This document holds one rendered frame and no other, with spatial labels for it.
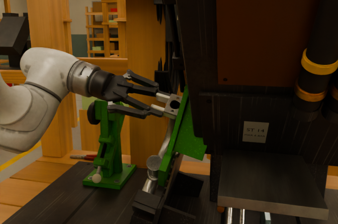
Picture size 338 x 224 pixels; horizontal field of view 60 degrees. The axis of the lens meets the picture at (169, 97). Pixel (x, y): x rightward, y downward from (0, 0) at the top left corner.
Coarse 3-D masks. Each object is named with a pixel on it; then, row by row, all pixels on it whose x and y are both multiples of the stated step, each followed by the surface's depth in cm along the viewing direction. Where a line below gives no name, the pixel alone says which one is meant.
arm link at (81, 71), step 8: (80, 64) 76; (88, 64) 77; (72, 72) 75; (80, 72) 75; (88, 72) 75; (72, 80) 75; (80, 80) 74; (88, 80) 74; (72, 88) 76; (80, 88) 75; (88, 88) 76; (88, 96) 78
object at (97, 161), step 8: (120, 104) 98; (120, 120) 99; (120, 128) 98; (112, 136) 93; (104, 144) 93; (112, 144) 94; (104, 152) 92; (112, 152) 94; (96, 160) 90; (104, 160) 90; (112, 160) 93; (96, 168) 93; (104, 168) 92
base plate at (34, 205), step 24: (72, 168) 105; (144, 168) 105; (48, 192) 89; (72, 192) 89; (96, 192) 89; (120, 192) 89; (336, 192) 89; (24, 216) 78; (48, 216) 78; (72, 216) 78; (96, 216) 78; (120, 216) 78; (216, 216) 78; (288, 216) 78; (336, 216) 78
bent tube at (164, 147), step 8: (176, 96) 74; (168, 104) 72; (176, 104) 75; (168, 112) 71; (176, 112) 71; (168, 128) 81; (168, 136) 81; (160, 152) 80; (144, 184) 75; (152, 184) 75; (152, 192) 74
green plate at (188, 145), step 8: (184, 96) 62; (184, 104) 62; (184, 112) 64; (176, 120) 64; (184, 120) 64; (176, 128) 64; (184, 128) 65; (192, 128) 64; (176, 136) 64; (184, 136) 65; (192, 136) 65; (168, 144) 65; (176, 144) 66; (184, 144) 66; (192, 144) 65; (200, 144) 65; (168, 152) 66; (184, 152) 66; (192, 152) 66; (200, 152) 65
